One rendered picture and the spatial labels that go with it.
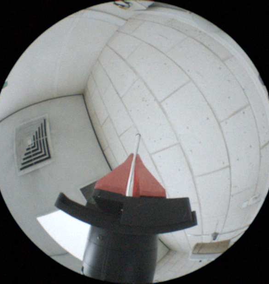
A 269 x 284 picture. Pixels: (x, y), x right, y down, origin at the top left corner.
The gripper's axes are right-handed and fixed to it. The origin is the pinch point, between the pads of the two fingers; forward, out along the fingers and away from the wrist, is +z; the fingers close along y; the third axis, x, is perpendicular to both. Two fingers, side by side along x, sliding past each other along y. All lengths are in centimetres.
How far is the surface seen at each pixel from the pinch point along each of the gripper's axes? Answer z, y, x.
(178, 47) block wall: 39, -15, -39
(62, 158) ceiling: 37, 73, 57
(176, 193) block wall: 17, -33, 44
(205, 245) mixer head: -28, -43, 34
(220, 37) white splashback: 21, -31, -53
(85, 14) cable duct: 44, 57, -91
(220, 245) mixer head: -31, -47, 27
